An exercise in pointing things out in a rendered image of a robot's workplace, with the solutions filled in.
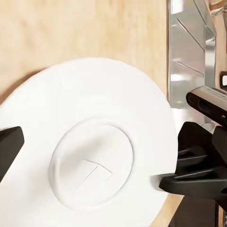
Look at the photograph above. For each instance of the saucer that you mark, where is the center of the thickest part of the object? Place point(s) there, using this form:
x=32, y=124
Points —
x=99, y=137

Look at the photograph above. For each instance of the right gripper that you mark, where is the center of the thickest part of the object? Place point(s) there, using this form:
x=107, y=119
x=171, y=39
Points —
x=200, y=170

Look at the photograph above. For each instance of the cabinet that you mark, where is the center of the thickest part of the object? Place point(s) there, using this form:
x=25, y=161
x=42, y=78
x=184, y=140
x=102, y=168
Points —
x=196, y=212

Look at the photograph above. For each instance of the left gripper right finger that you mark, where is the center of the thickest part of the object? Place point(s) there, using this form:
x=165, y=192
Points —
x=219, y=140

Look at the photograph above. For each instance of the drop in sink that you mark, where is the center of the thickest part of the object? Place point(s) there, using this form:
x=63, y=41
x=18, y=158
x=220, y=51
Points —
x=191, y=52

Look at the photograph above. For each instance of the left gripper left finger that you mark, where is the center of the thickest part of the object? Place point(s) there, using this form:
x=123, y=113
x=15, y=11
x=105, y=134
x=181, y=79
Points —
x=11, y=141

